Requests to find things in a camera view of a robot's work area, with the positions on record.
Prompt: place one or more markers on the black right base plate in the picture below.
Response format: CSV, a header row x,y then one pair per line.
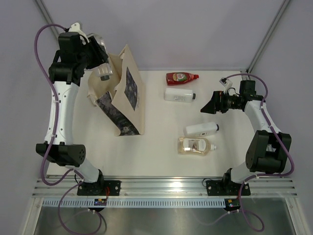
x,y
215,188

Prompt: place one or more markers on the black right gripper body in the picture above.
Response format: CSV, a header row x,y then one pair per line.
x,y
227,102

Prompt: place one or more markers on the beige canvas tote bag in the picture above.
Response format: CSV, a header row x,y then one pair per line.
x,y
121,97

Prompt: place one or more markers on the aluminium mounting rail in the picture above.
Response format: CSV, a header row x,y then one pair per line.
x,y
172,187

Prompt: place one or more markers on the white bottle black cap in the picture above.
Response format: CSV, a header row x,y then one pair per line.
x,y
179,95

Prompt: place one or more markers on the red dish soap bottle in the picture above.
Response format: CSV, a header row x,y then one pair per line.
x,y
179,78

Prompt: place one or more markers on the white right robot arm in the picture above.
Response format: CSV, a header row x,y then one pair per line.
x,y
268,151

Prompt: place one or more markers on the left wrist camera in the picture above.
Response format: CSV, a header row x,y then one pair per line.
x,y
75,30

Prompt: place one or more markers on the aluminium frame post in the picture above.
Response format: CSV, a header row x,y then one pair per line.
x,y
268,35
48,23

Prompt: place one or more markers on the clear rectangular bottle black cap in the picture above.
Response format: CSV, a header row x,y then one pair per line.
x,y
103,71

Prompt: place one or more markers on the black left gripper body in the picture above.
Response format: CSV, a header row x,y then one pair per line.
x,y
93,54

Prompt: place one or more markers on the left aluminium frame post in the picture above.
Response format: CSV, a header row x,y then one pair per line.
x,y
48,23

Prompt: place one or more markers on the small white bottle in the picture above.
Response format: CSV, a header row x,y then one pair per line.
x,y
203,129

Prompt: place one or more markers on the clear amber soap bottle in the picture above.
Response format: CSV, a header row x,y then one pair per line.
x,y
195,146

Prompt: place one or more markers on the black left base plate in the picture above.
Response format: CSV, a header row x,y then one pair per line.
x,y
107,187

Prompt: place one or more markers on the right aluminium frame post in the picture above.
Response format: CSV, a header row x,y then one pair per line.
x,y
268,35

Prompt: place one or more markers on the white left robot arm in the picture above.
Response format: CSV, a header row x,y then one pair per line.
x,y
76,54

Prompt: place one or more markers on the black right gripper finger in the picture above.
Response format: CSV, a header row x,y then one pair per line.
x,y
208,110
211,105

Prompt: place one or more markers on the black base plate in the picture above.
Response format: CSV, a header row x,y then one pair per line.
x,y
107,187
215,188

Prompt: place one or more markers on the white slotted cable duct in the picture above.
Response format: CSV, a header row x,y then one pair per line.
x,y
136,203

